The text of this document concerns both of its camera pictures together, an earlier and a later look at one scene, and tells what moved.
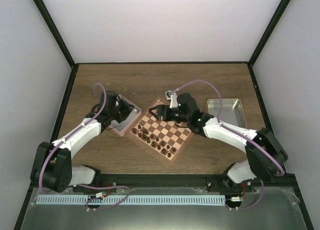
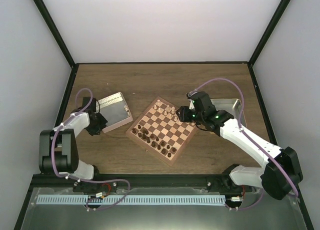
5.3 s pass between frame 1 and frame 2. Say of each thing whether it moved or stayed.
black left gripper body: moved
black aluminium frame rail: stayed
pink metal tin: moved
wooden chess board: stayed
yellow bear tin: stayed
